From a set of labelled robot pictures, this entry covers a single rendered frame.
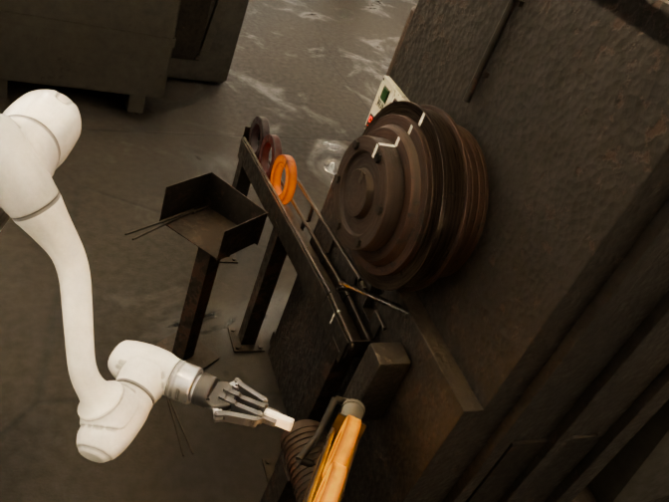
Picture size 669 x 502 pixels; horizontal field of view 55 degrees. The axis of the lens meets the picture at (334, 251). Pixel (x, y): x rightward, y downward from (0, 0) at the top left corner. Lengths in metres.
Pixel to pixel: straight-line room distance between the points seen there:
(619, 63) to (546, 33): 0.22
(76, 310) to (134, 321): 1.27
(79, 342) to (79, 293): 0.10
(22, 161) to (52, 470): 1.18
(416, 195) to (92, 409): 0.83
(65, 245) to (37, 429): 1.05
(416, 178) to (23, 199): 0.80
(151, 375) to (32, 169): 0.52
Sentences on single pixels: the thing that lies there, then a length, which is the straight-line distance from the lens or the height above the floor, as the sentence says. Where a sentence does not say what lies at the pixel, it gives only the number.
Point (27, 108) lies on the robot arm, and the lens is 1.40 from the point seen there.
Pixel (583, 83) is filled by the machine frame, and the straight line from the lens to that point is 1.38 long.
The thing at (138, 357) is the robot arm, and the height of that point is 0.73.
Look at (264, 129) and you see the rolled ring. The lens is 2.63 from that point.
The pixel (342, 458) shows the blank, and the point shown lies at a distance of 1.46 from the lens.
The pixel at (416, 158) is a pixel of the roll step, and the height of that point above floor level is 1.27.
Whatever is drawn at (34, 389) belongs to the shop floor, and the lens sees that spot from 2.40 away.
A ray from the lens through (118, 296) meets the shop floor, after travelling 2.74.
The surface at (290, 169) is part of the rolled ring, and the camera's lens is 2.31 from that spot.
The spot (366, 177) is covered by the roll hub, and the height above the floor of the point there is 1.17.
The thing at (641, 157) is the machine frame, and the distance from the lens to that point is 1.25.
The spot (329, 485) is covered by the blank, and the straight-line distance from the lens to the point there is 1.35.
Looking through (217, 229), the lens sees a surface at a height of 0.60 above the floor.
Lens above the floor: 1.87
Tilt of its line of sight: 34 degrees down
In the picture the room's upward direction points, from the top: 22 degrees clockwise
